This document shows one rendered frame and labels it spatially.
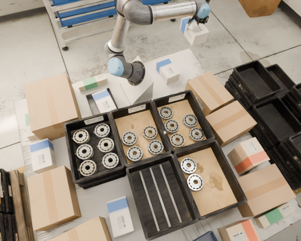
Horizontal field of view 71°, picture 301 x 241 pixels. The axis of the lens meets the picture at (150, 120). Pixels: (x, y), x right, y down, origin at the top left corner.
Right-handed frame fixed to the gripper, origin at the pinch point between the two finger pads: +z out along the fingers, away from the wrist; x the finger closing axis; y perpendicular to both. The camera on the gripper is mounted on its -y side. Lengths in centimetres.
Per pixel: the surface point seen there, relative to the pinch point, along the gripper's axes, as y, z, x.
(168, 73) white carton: 8.2, 31.9, -21.2
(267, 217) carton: 131, 34, -13
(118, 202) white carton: 87, 32, -93
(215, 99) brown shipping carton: 48, 25, -2
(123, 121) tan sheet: 38, 28, -72
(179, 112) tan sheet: 47, 28, -31
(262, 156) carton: 98, 18, -2
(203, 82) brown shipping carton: 31.5, 24.7, -2.9
